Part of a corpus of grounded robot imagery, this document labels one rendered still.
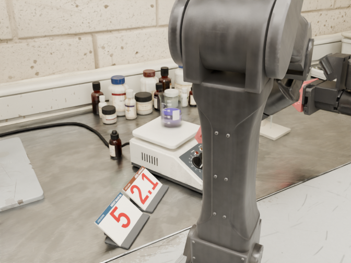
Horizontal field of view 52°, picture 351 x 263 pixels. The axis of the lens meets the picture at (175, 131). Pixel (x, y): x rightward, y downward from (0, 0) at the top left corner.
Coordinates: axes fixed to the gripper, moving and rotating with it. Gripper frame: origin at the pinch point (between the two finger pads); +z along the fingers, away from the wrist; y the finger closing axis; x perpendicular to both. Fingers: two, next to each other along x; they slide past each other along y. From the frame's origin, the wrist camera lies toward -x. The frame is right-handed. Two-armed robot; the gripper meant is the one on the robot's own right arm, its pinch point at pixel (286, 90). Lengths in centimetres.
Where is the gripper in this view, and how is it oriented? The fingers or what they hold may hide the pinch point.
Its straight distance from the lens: 97.2
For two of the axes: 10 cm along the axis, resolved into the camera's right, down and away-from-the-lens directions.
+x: 0.6, 9.2, 3.9
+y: -7.3, 3.1, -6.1
